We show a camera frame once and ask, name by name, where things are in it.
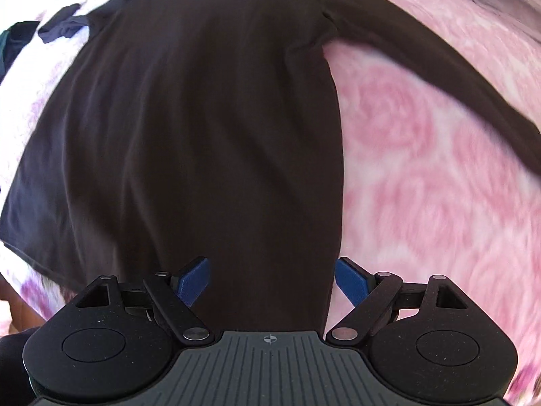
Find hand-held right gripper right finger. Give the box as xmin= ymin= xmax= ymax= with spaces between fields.
xmin=325 ymin=257 xmax=472 ymax=343

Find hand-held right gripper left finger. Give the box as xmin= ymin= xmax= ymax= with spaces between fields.
xmin=75 ymin=257 xmax=213 ymax=343

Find brown long-sleeved shirt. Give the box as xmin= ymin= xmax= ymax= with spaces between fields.
xmin=0 ymin=0 xmax=541 ymax=335

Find pink floral blanket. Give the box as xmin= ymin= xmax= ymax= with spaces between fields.
xmin=0 ymin=0 xmax=541 ymax=406

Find person's black pants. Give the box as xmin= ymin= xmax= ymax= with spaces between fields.
xmin=0 ymin=333 xmax=33 ymax=406

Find black garment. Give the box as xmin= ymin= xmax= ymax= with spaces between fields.
xmin=0 ymin=20 xmax=41 ymax=84

